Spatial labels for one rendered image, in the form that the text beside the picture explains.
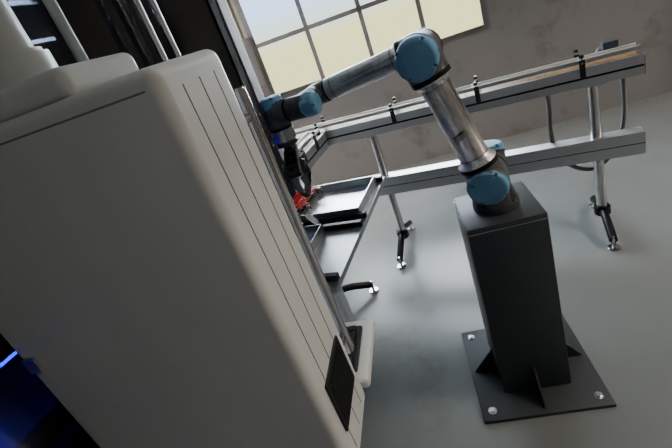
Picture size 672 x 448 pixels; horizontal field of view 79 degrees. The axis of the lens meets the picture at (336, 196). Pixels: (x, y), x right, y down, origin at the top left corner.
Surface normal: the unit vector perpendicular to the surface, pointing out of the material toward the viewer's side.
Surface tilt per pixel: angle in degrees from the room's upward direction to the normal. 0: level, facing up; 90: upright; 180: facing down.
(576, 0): 90
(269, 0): 90
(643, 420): 0
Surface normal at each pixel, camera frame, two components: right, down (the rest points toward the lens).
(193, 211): -0.14, 0.45
